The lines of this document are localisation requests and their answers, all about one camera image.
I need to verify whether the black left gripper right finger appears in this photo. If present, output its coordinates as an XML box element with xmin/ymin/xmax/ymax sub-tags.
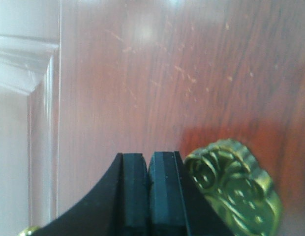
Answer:
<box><xmin>149</xmin><ymin>151</ymin><xmax>233</xmax><ymax>236</ymax></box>

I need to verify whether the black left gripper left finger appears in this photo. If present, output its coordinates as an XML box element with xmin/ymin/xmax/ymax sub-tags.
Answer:
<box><xmin>34</xmin><ymin>153</ymin><xmax>149</xmax><ymax>236</ymax></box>

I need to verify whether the brown wooden door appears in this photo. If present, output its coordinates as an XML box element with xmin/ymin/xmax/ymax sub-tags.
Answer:
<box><xmin>0</xmin><ymin>0</ymin><xmax>305</xmax><ymax>236</ymax></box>

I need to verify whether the brass door handle plate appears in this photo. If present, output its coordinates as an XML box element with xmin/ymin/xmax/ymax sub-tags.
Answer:
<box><xmin>184</xmin><ymin>139</ymin><xmax>282</xmax><ymax>236</ymax></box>

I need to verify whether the brass lever door handle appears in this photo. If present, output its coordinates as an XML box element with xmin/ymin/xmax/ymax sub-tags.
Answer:
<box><xmin>18</xmin><ymin>226</ymin><xmax>41</xmax><ymax>236</ymax></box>

